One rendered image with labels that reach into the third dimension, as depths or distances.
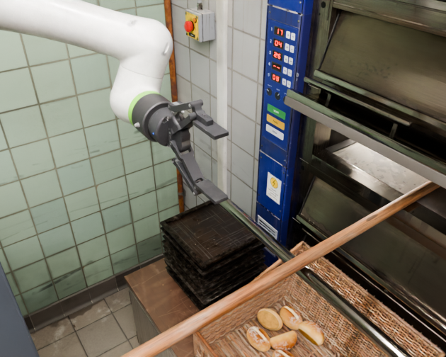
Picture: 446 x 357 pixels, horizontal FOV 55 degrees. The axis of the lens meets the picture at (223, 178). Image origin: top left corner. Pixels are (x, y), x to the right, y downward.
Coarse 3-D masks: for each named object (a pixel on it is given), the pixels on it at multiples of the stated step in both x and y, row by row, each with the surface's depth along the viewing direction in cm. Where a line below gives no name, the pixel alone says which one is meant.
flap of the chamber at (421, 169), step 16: (288, 96) 117; (320, 96) 122; (336, 96) 125; (304, 112) 113; (352, 112) 113; (368, 112) 116; (336, 128) 105; (352, 128) 102; (384, 128) 106; (400, 128) 108; (368, 144) 99; (384, 144) 95; (416, 144) 99; (432, 144) 101; (400, 160) 93; (432, 176) 88
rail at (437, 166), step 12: (300, 96) 113; (324, 108) 107; (348, 120) 102; (372, 132) 97; (396, 144) 93; (408, 144) 92; (408, 156) 91; (420, 156) 89; (432, 156) 88; (432, 168) 87; (444, 168) 85
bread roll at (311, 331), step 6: (300, 324) 148; (306, 324) 147; (312, 324) 147; (300, 330) 148; (306, 330) 146; (312, 330) 145; (318, 330) 145; (306, 336) 148; (312, 336) 144; (318, 336) 144; (312, 342) 147; (318, 342) 144
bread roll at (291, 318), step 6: (288, 306) 155; (282, 312) 154; (288, 312) 152; (294, 312) 152; (282, 318) 153; (288, 318) 151; (294, 318) 151; (300, 318) 152; (288, 324) 152; (294, 324) 151
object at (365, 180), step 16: (320, 160) 136; (336, 160) 135; (336, 176) 132; (352, 176) 128; (368, 176) 128; (368, 192) 123; (384, 192) 121; (416, 208) 115; (416, 224) 113; (432, 224) 110; (432, 240) 111
